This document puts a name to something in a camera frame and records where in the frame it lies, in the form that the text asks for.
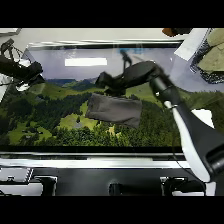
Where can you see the silver frame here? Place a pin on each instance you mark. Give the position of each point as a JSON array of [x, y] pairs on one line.
[[100, 163]]

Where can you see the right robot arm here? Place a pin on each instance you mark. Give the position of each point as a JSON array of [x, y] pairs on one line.
[[200, 133]]

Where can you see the olive green garment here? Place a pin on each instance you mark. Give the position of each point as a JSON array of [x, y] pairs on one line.
[[215, 56]]

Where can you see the white garment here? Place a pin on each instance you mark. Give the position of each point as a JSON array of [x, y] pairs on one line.
[[204, 116], [190, 45]]

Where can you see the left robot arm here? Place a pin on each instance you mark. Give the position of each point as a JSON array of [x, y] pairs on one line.
[[13, 69]]

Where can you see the black patterned garment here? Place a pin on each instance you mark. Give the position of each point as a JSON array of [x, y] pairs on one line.
[[213, 77]]

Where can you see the brown clothes hanger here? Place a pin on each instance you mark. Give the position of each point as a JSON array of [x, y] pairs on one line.
[[175, 31]]

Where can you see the grey garment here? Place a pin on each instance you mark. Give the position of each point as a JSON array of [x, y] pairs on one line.
[[115, 110]]

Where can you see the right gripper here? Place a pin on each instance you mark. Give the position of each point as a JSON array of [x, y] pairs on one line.
[[111, 84]]

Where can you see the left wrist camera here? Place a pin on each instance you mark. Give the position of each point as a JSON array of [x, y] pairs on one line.
[[7, 45]]

